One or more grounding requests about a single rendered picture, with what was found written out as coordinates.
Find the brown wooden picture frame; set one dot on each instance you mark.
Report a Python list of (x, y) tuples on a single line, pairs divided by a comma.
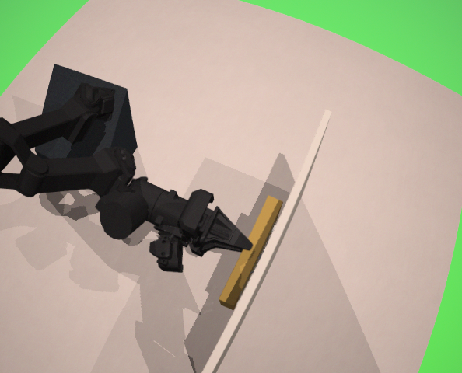
[(248, 260)]

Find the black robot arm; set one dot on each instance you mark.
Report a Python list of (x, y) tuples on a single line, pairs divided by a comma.
[(123, 208)]

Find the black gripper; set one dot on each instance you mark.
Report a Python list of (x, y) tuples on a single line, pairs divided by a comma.
[(204, 228)]

